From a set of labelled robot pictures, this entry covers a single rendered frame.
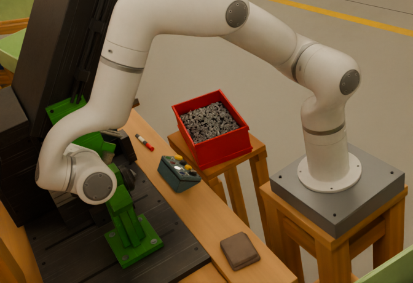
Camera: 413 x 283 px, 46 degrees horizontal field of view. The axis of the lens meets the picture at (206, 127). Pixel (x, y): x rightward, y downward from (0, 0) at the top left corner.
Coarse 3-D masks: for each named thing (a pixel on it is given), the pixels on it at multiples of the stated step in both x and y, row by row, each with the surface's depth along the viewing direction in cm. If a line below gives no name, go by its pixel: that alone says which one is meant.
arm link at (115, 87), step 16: (112, 64) 94; (96, 80) 97; (112, 80) 95; (128, 80) 96; (96, 96) 97; (112, 96) 96; (128, 96) 97; (80, 112) 99; (96, 112) 97; (112, 112) 97; (128, 112) 100; (64, 128) 97; (80, 128) 96; (96, 128) 97; (112, 128) 99; (48, 144) 97; (64, 144) 96; (48, 160) 97; (64, 160) 101; (48, 176) 98; (64, 176) 99
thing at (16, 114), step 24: (0, 96) 161; (0, 120) 147; (24, 120) 144; (0, 144) 142; (24, 144) 146; (24, 168) 149; (0, 192) 149; (24, 192) 152; (48, 192) 157; (24, 216) 156
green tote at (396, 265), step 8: (408, 248) 113; (400, 256) 112; (408, 256) 113; (384, 264) 111; (392, 264) 111; (400, 264) 113; (408, 264) 115; (376, 272) 110; (384, 272) 111; (392, 272) 113; (400, 272) 115; (408, 272) 117; (360, 280) 109; (368, 280) 109; (376, 280) 111; (384, 280) 113; (392, 280) 115; (400, 280) 117; (408, 280) 118
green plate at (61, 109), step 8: (56, 104) 141; (64, 104) 142; (72, 104) 143; (80, 104) 144; (48, 112) 140; (56, 112) 141; (64, 112) 142; (72, 112) 143; (56, 120) 142; (88, 136) 147; (96, 136) 148; (80, 144) 146; (88, 144) 147; (96, 144) 148; (96, 152) 149
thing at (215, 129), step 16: (208, 96) 198; (224, 96) 194; (176, 112) 191; (192, 112) 196; (208, 112) 194; (224, 112) 191; (192, 128) 186; (208, 128) 186; (224, 128) 182; (240, 128) 173; (192, 144) 171; (208, 144) 172; (224, 144) 175; (240, 144) 177; (208, 160) 176; (224, 160) 178
